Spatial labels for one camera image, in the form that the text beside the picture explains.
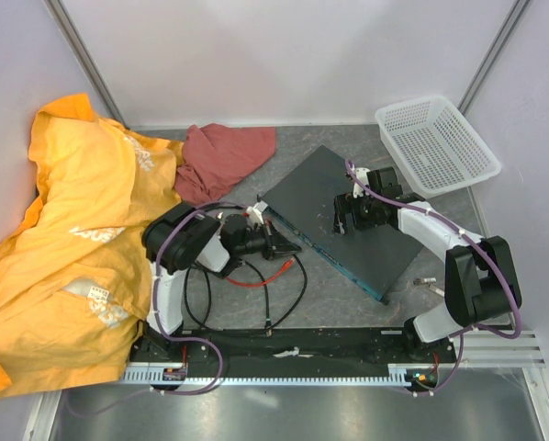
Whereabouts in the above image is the red ethernet cable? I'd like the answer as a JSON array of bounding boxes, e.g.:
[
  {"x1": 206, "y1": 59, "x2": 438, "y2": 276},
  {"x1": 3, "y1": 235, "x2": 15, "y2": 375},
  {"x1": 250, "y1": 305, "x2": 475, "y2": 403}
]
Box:
[{"x1": 223, "y1": 257, "x2": 299, "y2": 288}]

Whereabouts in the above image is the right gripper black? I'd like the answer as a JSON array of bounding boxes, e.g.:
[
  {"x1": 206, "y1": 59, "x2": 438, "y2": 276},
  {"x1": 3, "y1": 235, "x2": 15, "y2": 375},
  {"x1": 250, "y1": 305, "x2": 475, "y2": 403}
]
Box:
[{"x1": 332, "y1": 190, "x2": 385, "y2": 235}]

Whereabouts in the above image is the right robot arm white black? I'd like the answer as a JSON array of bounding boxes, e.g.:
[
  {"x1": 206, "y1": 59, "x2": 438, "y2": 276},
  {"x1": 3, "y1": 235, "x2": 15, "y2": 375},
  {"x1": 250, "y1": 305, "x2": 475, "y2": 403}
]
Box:
[{"x1": 333, "y1": 161, "x2": 522, "y2": 362}]

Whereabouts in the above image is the orange cloth bag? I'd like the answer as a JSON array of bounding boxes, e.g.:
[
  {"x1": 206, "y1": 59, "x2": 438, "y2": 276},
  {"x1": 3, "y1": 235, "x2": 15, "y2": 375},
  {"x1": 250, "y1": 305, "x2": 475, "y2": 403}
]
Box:
[{"x1": 0, "y1": 94, "x2": 183, "y2": 399}]

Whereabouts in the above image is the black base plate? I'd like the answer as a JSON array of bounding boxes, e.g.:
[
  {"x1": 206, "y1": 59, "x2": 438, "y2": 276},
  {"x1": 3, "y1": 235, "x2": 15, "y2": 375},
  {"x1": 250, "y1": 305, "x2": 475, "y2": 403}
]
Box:
[{"x1": 129, "y1": 328, "x2": 456, "y2": 379}]

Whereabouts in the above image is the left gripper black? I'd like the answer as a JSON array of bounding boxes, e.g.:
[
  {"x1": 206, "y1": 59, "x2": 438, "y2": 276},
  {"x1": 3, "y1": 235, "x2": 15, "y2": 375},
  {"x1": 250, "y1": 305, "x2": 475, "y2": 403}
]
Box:
[{"x1": 234, "y1": 219, "x2": 301, "y2": 260}]

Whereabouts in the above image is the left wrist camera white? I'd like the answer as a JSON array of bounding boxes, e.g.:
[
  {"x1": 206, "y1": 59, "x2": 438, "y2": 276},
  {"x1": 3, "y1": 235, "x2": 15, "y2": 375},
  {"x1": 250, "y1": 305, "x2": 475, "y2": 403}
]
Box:
[{"x1": 245, "y1": 201, "x2": 268, "y2": 225}]

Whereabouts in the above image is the white cable duct rail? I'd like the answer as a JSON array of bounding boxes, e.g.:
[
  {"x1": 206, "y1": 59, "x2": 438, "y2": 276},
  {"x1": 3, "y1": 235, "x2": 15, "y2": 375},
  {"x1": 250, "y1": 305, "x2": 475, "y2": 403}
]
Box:
[{"x1": 118, "y1": 362, "x2": 437, "y2": 387}]

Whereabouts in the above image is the white plastic basket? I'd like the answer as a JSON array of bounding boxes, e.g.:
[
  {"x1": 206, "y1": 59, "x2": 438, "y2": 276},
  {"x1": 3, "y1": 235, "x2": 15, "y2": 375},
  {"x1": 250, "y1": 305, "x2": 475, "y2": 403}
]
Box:
[{"x1": 375, "y1": 96, "x2": 501, "y2": 198}]

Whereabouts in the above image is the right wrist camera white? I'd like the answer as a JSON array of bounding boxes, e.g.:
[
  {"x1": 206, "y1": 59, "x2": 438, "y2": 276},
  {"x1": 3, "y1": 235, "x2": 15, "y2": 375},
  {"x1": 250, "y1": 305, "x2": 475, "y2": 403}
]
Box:
[{"x1": 348, "y1": 167, "x2": 370, "y2": 198}]

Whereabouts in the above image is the black braided cable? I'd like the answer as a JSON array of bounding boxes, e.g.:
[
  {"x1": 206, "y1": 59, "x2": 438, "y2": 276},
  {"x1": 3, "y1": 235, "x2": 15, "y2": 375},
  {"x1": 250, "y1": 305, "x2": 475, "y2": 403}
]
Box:
[{"x1": 185, "y1": 250, "x2": 310, "y2": 336}]

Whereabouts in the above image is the black ethernet cable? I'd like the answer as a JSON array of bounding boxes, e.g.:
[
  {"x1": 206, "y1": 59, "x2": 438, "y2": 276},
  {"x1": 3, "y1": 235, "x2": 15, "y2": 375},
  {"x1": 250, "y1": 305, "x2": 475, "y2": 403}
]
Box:
[{"x1": 185, "y1": 261, "x2": 251, "y2": 330}]

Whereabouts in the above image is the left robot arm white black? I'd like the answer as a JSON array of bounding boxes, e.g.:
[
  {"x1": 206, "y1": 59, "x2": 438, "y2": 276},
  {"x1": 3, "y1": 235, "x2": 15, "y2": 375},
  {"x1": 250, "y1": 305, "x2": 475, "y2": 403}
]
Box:
[{"x1": 141, "y1": 201, "x2": 301, "y2": 361}]

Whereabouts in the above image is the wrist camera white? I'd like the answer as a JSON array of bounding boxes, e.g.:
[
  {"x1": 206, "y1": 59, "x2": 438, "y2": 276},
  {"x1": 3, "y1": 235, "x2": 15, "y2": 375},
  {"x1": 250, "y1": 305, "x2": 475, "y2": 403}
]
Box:
[
  {"x1": 245, "y1": 201, "x2": 268, "y2": 225},
  {"x1": 348, "y1": 167, "x2": 370, "y2": 198}
]

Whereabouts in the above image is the aluminium frame rail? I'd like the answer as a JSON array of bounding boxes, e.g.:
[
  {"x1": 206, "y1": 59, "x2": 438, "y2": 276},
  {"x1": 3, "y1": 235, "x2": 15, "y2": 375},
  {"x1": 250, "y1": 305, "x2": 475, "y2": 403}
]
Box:
[{"x1": 461, "y1": 331, "x2": 545, "y2": 368}]

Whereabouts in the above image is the dark network switch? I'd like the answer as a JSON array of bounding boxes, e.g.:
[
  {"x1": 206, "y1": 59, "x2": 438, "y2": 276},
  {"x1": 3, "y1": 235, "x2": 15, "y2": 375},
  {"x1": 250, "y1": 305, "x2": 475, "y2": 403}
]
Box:
[{"x1": 262, "y1": 146, "x2": 421, "y2": 304}]

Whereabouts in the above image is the red cloth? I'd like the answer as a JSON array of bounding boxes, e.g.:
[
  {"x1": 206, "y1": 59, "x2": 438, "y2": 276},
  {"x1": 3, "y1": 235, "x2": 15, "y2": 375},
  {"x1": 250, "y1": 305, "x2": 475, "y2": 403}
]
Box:
[{"x1": 174, "y1": 123, "x2": 276, "y2": 205}]

